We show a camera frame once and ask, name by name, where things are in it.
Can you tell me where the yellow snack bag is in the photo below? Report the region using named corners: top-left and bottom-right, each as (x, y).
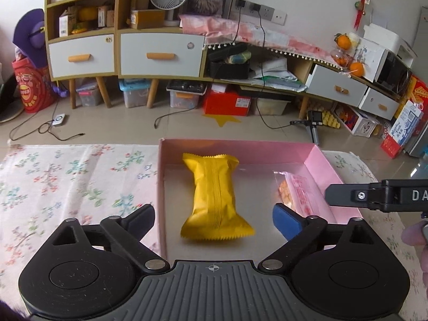
top-left (181, 153), bottom-right (255, 240)

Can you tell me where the pink clear snack packet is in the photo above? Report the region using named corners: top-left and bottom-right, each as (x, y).
top-left (274, 172), bottom-right (324, 217)

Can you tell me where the wooden shelf cabinet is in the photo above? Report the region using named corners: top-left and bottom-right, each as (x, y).
top-left (44, 0), bottom-right (131, 107)

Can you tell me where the black storage basket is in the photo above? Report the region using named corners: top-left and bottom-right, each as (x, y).
top-left (207, 43), bottom-right (252, 80)

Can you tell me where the clear storage bin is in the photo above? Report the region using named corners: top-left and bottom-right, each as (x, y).
top-left (169, 90), bottom-right (200, 109)

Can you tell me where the long wooden tv cabinet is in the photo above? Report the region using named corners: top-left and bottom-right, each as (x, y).
top-left (117, 28), bottom-right (399, 120)

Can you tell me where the microwave oven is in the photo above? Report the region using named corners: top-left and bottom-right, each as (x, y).
top-left (355, 38), bottom-right (412, 95)

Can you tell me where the wall power socket strip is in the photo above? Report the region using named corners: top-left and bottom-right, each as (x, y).
top-left (232, 0), bottom-right (287, 25)

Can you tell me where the pink cloth runner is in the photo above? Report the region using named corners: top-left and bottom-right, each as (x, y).
top-left (180, 14), bottom-right (343, 70)

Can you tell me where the brown cardboard box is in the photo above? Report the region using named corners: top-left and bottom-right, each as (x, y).
top-left (130, 9), bottom-right (165, 30)

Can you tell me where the red shoe box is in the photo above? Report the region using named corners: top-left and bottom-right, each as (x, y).
top-left (202, 86), bottom-right (251, 117)

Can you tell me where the orange fruit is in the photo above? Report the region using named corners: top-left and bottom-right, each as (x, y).
top-left (348, 62), bottom-right (365, 78)
top-left (334, 33), bottom-right (352, 51)

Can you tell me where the pink cardboard box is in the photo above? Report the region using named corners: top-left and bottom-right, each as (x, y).
top-left (156, 139), bottom-right (342, 262)

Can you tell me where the purple plush toy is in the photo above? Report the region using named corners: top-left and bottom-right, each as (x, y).
top-left (12, 9), bottom-right (48, 68)

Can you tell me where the floral tablecloth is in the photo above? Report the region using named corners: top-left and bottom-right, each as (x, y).
top-left (1, 144), bottom-right (427, 320)

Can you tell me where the red gift bag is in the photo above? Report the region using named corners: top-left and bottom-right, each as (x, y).
top-left (12, 58), bottom-right (57, 114)

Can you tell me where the milk carton box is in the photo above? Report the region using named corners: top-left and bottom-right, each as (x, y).
top-left (381, 100), bottom-right (423, 159)

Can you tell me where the colorful toy box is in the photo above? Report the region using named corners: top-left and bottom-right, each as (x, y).
top-left (332, 102), bottom-right (380, 138)

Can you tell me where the blue lid storage bin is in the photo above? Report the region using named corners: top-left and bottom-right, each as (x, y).
top-left (118, 79), bottom-right (151, 108)

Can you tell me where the yellow egg tray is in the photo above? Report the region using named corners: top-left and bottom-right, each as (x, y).
top-left (321, 110), bottom-right (341, 129)

